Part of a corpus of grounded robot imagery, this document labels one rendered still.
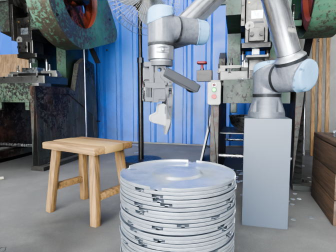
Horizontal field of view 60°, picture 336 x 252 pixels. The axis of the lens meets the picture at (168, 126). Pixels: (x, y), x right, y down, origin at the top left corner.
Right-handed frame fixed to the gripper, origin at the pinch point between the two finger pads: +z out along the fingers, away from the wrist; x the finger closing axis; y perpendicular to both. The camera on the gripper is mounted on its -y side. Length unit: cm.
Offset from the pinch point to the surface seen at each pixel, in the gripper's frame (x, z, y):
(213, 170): 12.4, 9.7, -9.8
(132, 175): 13.2, 9.6, 11.6
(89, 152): -35.4, 12.3, 25.1
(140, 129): -148, 15, -8
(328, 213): -22, 41, -76
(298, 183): -62, 40, -90
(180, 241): 27.9, 20.3, 3.1
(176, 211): 27.7, 14.0, 3.9
